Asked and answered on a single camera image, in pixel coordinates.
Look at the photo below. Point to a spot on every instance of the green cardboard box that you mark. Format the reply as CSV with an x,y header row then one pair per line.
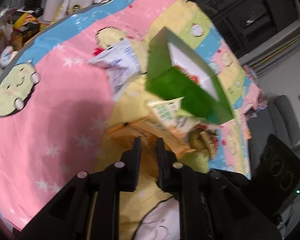
x,y
176,71

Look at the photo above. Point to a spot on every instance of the yellow cracker pack with label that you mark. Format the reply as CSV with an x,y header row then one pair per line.
x,y
149,132

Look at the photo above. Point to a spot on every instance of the white blue snack bag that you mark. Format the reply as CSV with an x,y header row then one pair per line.
x,y
121,65

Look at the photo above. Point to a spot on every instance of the yellow red box clutter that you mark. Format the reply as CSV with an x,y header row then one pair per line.
x,y
25,27

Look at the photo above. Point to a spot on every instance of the brown gold round-label snack bag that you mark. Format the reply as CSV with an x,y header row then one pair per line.
x,y
204,141

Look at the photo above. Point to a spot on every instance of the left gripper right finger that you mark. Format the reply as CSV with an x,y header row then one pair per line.
x,y
165,160

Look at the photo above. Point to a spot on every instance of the green white snack bag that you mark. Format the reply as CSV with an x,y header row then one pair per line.
x,y
171,117

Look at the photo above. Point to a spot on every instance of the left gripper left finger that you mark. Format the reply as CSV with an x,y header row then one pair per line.
x,y
129,174

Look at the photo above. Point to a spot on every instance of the colourful cartoon striped bedsheet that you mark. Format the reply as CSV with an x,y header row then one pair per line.
x,y
62,128

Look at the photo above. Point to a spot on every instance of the grey sofa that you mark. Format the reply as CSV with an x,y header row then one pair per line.
x,y
279,119

